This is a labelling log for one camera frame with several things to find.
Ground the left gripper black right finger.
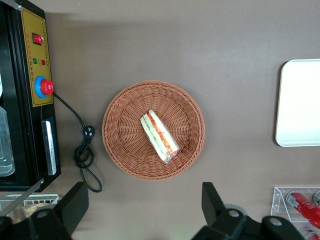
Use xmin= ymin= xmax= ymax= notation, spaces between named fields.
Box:
xmin=192 ymin=181 xmax=251 ymax=240

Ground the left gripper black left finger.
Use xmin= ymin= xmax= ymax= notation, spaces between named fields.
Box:
xmin=27 ymin=181 xmax=90 ymax=240

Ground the triangle sandwich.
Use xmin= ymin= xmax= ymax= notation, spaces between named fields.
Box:
xmin=139 ymin=109 xmax=181 ymax=165

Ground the round brown wicker basket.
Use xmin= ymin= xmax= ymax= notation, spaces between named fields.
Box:
xmin=101 ymin=79 xmax=206 ymax=182

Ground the beige plastic tray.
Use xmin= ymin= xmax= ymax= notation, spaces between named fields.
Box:
xmin=274 ymin=58 xmax=320 ymax=148

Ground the clear bag of fried snacks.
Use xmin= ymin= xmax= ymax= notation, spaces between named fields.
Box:
xmin=21 ymin=202 xmax=52 ymax=219

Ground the clear acrylic bottle rack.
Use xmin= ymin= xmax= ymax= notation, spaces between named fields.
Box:
xmin=270 ymin=185 xmax=320 ymax=240

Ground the clear plastic container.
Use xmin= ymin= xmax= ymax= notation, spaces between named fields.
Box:
xmin=0 ymin=105 xmax=16 ymax=178

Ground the black sealing machine yellow panel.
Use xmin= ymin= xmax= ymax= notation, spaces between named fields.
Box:
xmin=0 ymin=0 xmax=62 ymax=218

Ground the white wire rack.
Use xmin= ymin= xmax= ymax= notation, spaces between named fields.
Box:
xmin=0 ymin=193 xmax=60 ymax=226

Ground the black power cable with plug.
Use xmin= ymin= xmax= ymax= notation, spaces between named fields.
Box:
xmin=51 ymin=91 xmax=103 ymax=193

